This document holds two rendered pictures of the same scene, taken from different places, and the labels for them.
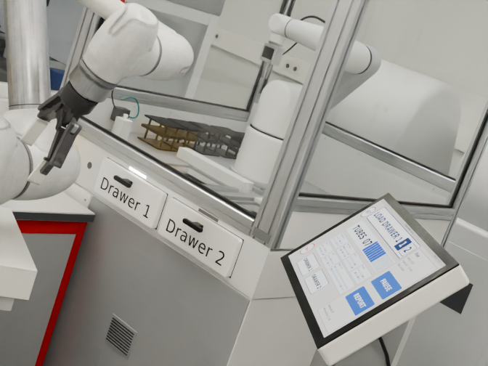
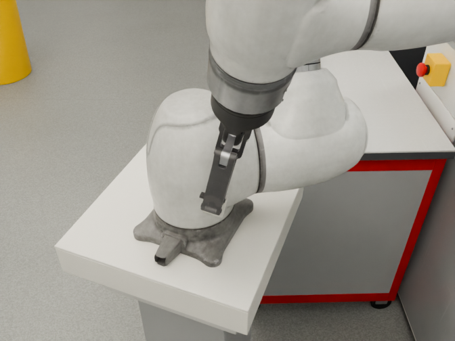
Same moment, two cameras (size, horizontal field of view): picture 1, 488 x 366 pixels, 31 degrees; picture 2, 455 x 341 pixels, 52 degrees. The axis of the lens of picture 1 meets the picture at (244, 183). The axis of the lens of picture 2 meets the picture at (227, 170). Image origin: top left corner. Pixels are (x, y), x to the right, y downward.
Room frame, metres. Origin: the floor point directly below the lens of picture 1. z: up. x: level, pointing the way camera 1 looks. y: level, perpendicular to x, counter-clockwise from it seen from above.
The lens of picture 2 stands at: (1.47, 0.04, 1.49)
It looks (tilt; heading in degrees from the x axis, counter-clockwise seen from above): 39 degrees down; 49
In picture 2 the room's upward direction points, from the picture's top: straight up
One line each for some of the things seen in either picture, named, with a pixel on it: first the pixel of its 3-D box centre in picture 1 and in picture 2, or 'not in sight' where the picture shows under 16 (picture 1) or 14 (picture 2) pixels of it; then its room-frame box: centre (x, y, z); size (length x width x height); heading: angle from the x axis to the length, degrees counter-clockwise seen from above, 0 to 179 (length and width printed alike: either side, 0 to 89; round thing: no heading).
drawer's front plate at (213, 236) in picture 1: (198, 236); not in sight; (2.32, 0.07, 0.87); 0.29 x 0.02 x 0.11; 51
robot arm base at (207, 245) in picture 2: not in sight; (189, 217); (1.84, 0.57, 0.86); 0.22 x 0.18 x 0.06; 25
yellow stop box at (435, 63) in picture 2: not in sight; (434, 70); (2.71, 0.58, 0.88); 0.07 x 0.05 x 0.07; 51
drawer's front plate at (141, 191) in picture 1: (128, 192); not in sight; (2.52, 0.31, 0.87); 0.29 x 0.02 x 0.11; 51
